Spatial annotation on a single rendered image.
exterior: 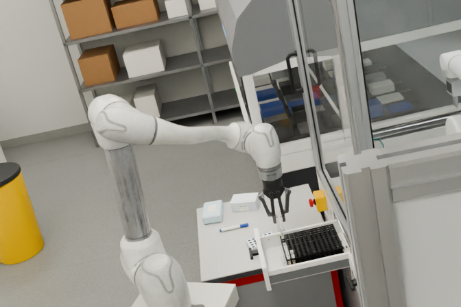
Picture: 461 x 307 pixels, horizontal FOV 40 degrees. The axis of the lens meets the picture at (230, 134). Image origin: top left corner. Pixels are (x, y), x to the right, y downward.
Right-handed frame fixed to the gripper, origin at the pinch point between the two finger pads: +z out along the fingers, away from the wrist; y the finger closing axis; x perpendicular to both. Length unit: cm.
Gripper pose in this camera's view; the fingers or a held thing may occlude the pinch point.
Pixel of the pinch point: (279, 222)
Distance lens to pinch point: 253.0
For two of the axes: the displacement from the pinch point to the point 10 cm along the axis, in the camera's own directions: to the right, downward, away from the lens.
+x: -0.7, -3.9, 9.2
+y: 9.8, -2.0, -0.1
